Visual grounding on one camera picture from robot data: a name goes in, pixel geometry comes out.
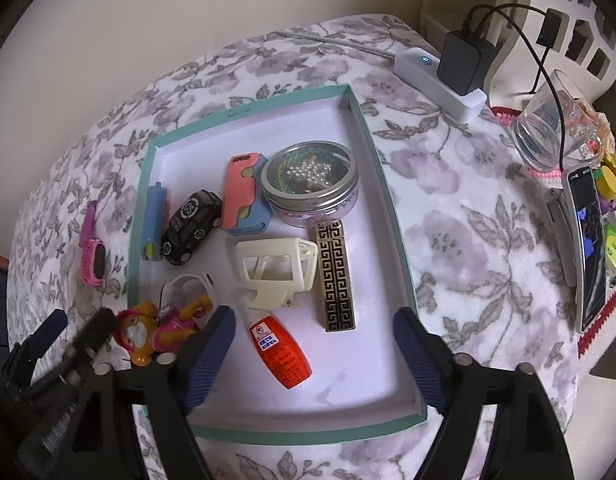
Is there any white smart watch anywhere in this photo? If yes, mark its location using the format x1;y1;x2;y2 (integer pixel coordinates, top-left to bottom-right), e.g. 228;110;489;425
159;273;216;318

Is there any white shelf furniture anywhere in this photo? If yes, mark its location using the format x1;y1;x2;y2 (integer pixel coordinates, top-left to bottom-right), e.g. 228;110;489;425
419;0;616;112

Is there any teal white tray box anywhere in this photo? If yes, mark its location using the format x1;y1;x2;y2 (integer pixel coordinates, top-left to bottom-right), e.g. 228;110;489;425
127;83;429;447

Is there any red white glue bottle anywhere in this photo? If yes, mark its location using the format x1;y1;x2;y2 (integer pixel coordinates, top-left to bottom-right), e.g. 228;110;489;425
238;296;312;390

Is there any gold black patterned lighter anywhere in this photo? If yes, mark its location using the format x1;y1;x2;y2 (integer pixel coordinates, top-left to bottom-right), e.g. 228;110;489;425
315;220;357;333

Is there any orange blue case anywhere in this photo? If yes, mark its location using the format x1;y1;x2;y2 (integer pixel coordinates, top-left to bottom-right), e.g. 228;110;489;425
221;153;272;236
140;182;167;261

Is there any cream hair claw clip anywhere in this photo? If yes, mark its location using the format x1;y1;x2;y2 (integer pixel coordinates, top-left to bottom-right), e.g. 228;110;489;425
235;237;319;309

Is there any white power strip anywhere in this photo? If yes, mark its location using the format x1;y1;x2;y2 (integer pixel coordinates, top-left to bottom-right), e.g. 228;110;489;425
393;48;486;124

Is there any glass jar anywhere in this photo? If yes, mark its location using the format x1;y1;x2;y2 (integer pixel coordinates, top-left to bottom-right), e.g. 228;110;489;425
510;70;602;174

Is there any smartphone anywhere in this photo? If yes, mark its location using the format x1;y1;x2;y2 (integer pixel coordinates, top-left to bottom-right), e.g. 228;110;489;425
564;166;607;333

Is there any colourful beads pile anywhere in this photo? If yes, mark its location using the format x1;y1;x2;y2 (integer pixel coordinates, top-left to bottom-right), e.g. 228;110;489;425
586;109;616;291

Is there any pink pup toy figure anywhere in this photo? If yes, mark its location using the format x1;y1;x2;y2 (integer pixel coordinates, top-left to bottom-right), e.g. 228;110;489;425
113;294;213;366

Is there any pink kids watch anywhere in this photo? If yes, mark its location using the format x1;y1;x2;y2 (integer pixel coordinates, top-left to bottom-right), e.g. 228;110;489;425
79;200;106;286

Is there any round tin with pearls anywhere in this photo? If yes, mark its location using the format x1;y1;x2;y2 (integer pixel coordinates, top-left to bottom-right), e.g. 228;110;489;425
260;141;359;229

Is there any black toy car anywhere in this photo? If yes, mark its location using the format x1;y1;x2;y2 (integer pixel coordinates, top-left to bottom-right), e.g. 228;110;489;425
161;190;222;266

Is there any black power adapter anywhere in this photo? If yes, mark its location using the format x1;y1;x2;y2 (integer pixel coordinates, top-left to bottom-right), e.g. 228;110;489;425
437;30;496;96

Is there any floral white blanket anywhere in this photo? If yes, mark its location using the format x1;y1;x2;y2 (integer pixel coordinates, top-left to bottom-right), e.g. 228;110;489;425
6;14;579;424

